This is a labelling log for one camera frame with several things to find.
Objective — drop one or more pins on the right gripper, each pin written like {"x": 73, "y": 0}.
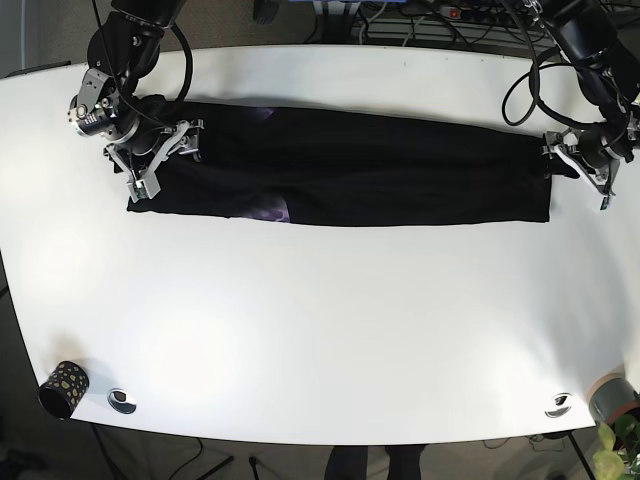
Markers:
{"x": 144, "y": 152}

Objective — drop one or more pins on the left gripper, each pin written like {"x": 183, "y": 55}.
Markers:
{"x": 593, "y": 156}

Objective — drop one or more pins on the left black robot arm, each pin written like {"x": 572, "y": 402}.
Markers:
{"x": 608, "y": 77}

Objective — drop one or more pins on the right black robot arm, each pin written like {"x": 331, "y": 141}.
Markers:
{"x": 124, "y": 49}

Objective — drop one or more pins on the grey tape roll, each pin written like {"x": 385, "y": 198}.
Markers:
{"x": 611, "y": 397}

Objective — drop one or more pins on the black gold-dotted cup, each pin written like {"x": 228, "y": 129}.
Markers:
{"x": 65, "y": 387}

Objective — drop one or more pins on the green potted plant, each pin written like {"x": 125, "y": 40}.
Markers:
{"x": 618, "y": 455}

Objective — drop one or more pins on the right table cable grommet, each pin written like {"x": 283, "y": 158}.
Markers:
{"x": 559, "y": 405}

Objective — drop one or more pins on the table cable grommet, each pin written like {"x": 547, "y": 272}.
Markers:
{"x": 121, "y": 401}
{"x": 559, "y": 405}

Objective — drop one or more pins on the left table cable grommet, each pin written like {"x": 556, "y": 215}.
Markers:
{"x": 121, "y": 401}

